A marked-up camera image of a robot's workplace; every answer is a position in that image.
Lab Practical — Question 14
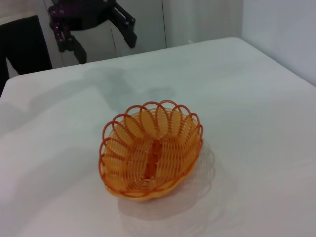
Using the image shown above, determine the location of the orange woven plastic basket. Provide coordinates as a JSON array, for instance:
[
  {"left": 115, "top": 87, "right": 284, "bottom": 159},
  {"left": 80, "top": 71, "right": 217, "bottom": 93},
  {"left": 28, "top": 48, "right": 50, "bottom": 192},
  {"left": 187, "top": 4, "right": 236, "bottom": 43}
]
[{"left": 98, "top": 99, "right": 204, "bottom": 203}]

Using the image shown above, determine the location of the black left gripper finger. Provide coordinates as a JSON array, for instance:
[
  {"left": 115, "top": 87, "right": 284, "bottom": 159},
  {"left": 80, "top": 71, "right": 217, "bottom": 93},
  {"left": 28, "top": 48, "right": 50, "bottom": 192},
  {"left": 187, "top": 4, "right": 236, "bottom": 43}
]
[
  {"left": 50, "top": 23, "right": 87, "bottom": 65},
  {"left": 110, "top": 2, "right": 138, "bottom": 49}
]

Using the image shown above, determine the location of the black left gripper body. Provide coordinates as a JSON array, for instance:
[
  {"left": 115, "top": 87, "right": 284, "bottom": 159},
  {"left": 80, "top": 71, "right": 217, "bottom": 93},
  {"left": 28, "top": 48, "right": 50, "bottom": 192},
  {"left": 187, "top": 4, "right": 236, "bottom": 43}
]
[{"left": 48, "top": 0, "right": 117, "bottom": 31}]

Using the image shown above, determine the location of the black robot torso panel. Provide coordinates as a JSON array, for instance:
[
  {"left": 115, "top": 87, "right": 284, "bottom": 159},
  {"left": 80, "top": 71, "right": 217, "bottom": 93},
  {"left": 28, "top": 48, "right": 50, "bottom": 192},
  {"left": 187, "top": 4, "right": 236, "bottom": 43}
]
[{"left": 0, "top": 15, "right": 53, "bottom": 97}]

